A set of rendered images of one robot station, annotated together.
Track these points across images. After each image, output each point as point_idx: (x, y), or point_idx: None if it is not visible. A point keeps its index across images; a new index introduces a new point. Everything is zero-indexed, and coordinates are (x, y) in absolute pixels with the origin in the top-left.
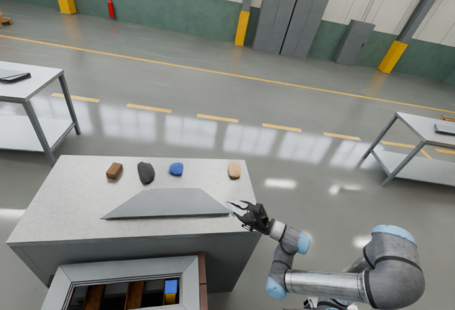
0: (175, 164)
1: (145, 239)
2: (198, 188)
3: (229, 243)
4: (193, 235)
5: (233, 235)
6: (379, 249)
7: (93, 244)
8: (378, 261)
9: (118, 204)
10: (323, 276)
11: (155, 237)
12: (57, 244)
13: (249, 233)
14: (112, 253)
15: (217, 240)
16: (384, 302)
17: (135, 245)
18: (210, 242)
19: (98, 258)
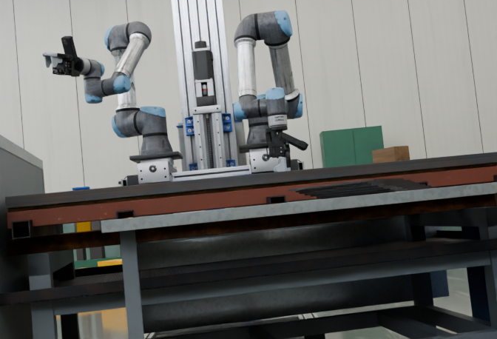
0: None
1: (16, 154)
2: None
3: (38, 190)
4: (27, 155)
5: (37, 166)
6: (120, 30)
7: (2, 156)
8: (127, 30)
9: None
10: (126, 52)
11: (18, 152)
12: None
13: (40, 166)
14: (9, 193)
15: (35, 179)
16: (148, 32)
17: (15, 172)
18: (33, 183)
19: (6, 208)
